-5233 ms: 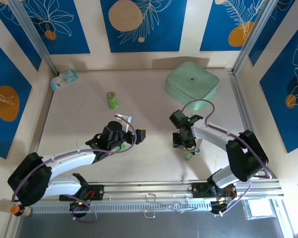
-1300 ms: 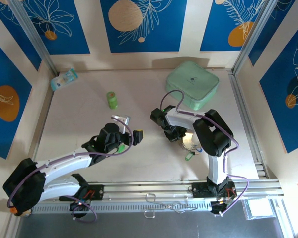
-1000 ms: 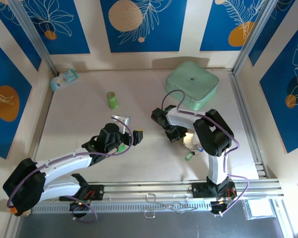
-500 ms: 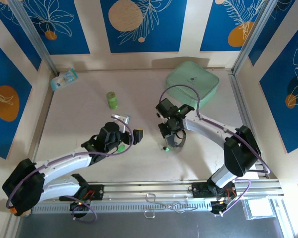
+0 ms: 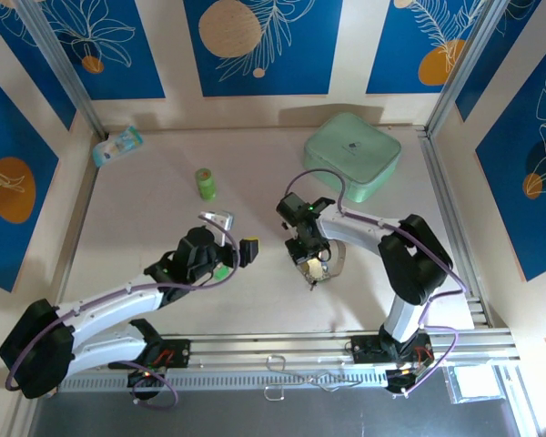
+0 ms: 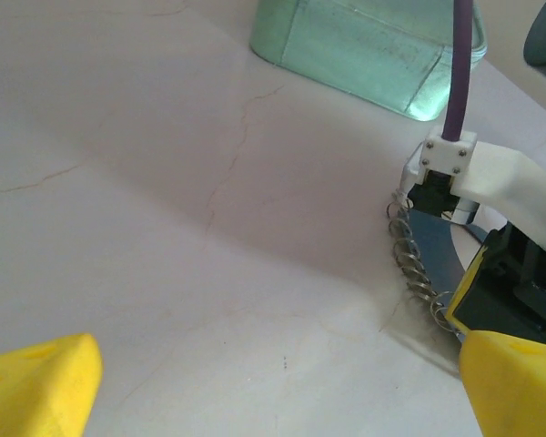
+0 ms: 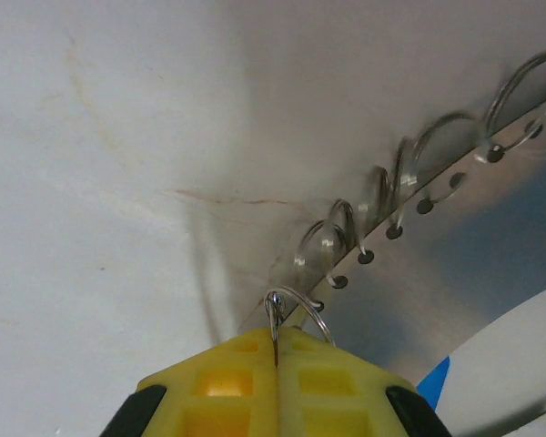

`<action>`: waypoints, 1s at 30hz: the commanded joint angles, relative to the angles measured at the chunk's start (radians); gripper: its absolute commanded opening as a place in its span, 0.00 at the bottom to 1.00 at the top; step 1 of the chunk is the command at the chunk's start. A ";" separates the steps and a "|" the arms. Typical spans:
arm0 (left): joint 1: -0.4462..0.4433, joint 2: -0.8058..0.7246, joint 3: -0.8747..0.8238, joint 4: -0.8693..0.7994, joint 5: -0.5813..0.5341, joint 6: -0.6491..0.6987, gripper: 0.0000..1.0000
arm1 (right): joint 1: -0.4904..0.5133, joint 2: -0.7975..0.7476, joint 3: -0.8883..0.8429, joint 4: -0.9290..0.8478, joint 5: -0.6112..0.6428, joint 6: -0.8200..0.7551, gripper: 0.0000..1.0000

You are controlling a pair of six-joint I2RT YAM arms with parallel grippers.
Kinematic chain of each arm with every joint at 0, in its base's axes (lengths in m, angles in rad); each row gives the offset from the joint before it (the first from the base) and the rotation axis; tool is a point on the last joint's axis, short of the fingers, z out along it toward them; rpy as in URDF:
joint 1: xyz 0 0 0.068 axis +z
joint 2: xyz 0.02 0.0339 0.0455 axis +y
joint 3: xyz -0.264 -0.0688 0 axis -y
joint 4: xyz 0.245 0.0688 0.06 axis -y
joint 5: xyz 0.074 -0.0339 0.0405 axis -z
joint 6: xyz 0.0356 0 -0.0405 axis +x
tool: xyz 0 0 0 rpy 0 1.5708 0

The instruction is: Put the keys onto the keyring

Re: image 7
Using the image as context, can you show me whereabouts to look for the metal crescent keyring holder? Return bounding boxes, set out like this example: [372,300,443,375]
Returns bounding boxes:
[236,50,546,437]

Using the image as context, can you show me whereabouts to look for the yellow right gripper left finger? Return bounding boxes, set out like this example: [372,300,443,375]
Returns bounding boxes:
[99,326,281,437]

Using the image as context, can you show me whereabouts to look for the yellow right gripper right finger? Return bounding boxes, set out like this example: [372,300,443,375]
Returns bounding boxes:
[272,325,452,437]

